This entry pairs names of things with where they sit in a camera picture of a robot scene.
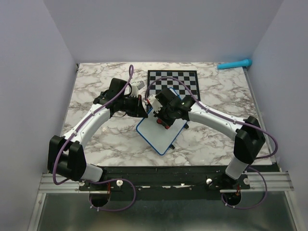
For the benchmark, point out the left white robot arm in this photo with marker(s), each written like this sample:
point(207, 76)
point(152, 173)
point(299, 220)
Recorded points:
point(66, 153)

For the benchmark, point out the red bow-shaped eraser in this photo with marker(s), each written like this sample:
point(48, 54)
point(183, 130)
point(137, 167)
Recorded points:
point(161, 122)

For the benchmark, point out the blue framed whiteboard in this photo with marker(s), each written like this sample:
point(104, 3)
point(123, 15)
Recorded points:
point(156, 135)

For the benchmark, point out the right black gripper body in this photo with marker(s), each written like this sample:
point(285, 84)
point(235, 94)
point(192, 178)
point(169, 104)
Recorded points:
point(165, 115)

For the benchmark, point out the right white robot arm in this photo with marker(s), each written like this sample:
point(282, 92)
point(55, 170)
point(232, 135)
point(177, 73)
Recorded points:
point(246, 133)

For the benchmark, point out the black white chessboard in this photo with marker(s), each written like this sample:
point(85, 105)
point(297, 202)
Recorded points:
point(187, 77)

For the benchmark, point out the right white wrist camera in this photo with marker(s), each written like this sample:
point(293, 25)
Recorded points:
point(154, 103)

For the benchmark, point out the blue marker pen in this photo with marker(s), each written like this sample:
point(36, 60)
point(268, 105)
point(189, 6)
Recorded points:
point(243, 63)

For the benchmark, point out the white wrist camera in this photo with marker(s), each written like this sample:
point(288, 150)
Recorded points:
point(154, 103)
point(135, 87)

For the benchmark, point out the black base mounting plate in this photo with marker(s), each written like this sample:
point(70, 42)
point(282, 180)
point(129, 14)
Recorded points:
point(165, 183)

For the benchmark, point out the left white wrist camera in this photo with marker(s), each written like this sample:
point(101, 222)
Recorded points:
point(135, 87)

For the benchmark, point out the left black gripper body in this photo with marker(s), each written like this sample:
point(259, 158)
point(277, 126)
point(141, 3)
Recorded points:
point(131, 105)

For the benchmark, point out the aluminium extrusion rail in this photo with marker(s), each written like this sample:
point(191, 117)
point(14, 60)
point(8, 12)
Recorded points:
point(267, 181)

